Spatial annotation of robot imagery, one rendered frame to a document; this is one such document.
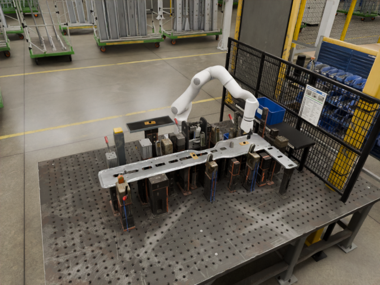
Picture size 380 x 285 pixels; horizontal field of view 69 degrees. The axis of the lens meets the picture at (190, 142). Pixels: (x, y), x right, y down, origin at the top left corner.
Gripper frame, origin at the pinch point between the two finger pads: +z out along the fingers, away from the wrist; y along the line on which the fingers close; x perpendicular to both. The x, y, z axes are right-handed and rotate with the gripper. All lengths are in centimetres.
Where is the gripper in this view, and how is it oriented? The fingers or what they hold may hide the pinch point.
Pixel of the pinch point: (245, 135)
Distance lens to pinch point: 230.8
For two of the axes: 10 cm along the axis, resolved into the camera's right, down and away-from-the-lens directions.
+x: 9.1, -2.0, 3.7
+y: 4.2, 5.2, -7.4
